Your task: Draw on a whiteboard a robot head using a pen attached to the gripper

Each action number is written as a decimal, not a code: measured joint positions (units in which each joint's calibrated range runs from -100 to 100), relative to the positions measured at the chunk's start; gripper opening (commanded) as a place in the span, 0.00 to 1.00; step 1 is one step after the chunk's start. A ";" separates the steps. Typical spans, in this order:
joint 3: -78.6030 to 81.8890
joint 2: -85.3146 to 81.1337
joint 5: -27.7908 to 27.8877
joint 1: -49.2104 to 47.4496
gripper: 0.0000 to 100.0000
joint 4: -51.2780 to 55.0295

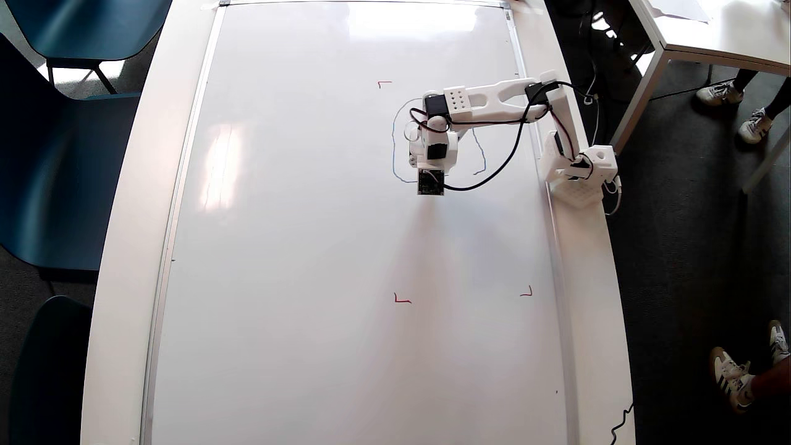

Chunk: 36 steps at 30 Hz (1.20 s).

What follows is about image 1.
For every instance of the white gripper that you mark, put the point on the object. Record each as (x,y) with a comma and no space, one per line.
(413,161)

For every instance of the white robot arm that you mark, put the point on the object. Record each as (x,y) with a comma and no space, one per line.
(482,102)

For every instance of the large whiteboard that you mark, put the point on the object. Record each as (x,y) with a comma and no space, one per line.
(309,278)

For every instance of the white paper sheet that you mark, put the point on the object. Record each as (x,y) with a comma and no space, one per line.
(680,9)

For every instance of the black trouser leg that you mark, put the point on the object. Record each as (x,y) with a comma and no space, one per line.
(780,99)
(746,79)

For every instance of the white side table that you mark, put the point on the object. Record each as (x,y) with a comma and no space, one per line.
(741,31)

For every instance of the white sneaker with dark stripes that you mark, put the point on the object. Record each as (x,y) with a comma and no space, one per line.
(780,343)
(729,377)

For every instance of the blue chair with black legs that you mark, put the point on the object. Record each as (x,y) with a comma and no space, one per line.
(86,25)

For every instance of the reddish brown lower leg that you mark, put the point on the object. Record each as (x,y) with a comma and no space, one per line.
(772,380)

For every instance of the large blue chair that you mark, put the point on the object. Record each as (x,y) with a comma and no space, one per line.
(55,173)

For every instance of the dark blue round chair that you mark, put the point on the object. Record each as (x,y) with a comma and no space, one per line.
(52,371)

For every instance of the black wrist camera board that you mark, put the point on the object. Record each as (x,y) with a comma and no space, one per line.
(431,182)

